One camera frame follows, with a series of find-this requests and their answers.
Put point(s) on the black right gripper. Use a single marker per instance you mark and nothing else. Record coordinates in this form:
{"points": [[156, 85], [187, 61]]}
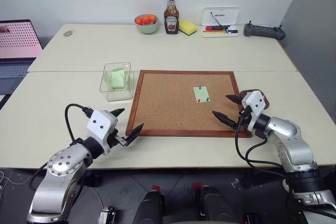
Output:
{"points": [[244, 120]]}

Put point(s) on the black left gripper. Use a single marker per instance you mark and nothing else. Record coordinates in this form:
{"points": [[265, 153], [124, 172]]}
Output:
{"points": [[113, 140]]}

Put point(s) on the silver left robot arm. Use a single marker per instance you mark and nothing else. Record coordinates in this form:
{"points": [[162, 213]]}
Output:
{"points": [[63, 163]]}

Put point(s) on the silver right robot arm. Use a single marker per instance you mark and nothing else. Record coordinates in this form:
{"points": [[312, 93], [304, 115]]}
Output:
{"points": [[291, 140]]}

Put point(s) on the green paper note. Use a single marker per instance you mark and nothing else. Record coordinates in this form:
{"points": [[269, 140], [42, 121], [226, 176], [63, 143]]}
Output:
{"points": [[202, 94]]}

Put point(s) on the wood-framed cork board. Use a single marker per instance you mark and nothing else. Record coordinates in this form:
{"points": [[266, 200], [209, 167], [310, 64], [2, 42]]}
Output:
{"points": [[168, 103]]}

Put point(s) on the clear plastic box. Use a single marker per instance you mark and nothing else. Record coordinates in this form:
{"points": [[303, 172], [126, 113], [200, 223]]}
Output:
{"points": [[118, 95]]}

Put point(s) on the small brown dish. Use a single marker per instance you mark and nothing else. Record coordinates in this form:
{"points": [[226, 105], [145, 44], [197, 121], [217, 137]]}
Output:
{"points": [[267, 104]]}

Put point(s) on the crumpled green paper notes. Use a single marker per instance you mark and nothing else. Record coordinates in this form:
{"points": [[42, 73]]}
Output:
{"points": [[116, 78]]}

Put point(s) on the black table caster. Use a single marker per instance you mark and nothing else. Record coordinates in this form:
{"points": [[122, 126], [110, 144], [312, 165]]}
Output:
{"points": [[96, 180]]}

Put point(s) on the red marker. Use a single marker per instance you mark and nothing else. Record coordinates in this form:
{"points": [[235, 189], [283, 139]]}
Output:
{"points": [[212, 28]]}

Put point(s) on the grey remote controller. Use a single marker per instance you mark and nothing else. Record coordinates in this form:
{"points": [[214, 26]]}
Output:
{"points": [[262, 31]]}

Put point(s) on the dark rounded shape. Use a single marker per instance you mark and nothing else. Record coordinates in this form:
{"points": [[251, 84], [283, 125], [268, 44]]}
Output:
{"points": [[214, 205], [148, 208]]}

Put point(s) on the thin black pen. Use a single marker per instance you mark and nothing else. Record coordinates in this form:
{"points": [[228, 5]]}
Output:
{"points": [[218, 21]]}

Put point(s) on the yellow sponge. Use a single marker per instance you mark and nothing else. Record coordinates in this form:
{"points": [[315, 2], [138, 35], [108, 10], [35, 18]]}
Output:
{"points": [[187, 27]]}

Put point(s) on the white open pen case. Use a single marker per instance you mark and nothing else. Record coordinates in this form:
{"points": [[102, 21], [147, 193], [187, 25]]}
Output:
{"points": [[220, 15]]}

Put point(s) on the pale green bowl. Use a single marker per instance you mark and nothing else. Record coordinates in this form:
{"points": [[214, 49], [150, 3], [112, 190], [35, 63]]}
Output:
{"points": [[147, 28]]}

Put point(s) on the small orange fruit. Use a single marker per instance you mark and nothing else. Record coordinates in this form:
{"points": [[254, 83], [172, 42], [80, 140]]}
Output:
{"points": [[152, 19], [140, 21], [146, 20]]}

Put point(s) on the small grey round object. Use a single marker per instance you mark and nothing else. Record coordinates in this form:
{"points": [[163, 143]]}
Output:
{"points": [[67, 33]]}

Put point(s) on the ketchup bottle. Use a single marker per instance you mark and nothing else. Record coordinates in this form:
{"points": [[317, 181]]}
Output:
{"points": [[171, 16]]}

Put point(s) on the laptop with pink screen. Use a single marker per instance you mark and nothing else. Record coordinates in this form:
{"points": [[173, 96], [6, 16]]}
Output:
{"points": [[15, 40]]}

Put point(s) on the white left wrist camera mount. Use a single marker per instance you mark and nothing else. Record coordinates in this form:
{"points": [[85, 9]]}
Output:
{"points": [[101, 124]]}

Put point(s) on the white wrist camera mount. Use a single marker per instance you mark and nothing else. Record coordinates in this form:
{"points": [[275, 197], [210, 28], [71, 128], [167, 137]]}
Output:
{"points": [[101, 124], [256, 103]]}

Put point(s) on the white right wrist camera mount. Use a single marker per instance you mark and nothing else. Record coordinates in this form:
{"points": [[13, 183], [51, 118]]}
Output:
{"points": [[256, 103]]}

